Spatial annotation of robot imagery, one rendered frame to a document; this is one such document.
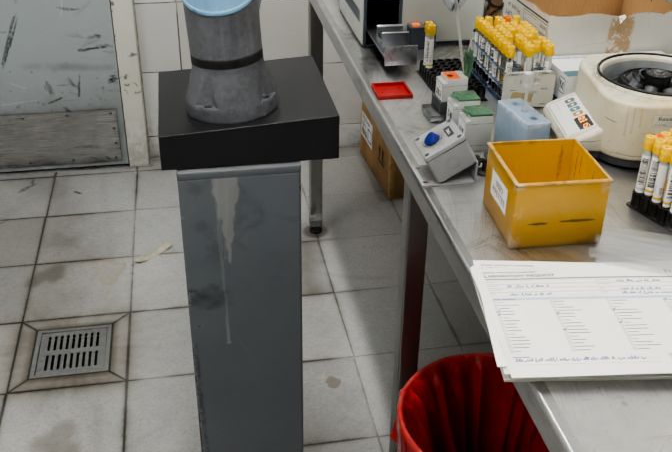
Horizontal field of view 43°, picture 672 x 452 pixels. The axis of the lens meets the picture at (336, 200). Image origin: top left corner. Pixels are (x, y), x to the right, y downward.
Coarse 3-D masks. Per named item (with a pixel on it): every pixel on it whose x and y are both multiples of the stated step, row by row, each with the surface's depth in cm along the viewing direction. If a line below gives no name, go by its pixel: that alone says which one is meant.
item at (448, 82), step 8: (448, 72) 154; (456, 72) 154; (440, 80) 152; (448, 80) 151; (456, 80) 151; (464, 80) 151; (440, 88) 152; (448, 88) 151; (456, 88) 152; (464, 88) 152; (440, 96) 153; (448, 96) 152
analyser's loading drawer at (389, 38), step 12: (384, 24) 190; (396, 24) 179; (372, 36) 182; (384, 36) 175; (396, 36) 176; (408, 36) 176; (384, 48) 176; (396, 48) 171; (408, 48) 171; (384, 60) 172; (396, 60) 172; (408, 60) 173
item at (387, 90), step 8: (376, 88) 167; (384, 88) 167; (392, 88) 167; (400, 88) 167; (408, 88) 165; (376, 96) 163; (384, 96) 162; (392, 96) 162; (400, 96) 162; (408, 96) 163
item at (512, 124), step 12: (504, 108) 135; (516, 108) 134; (528, 108) 134; (504, 120) 135; (516, 120) 132; (528, 120) 130; (540, 120) 130; (504, 132) 136; (516, 132) 132; (528, 132) 129; (540, 132) 130
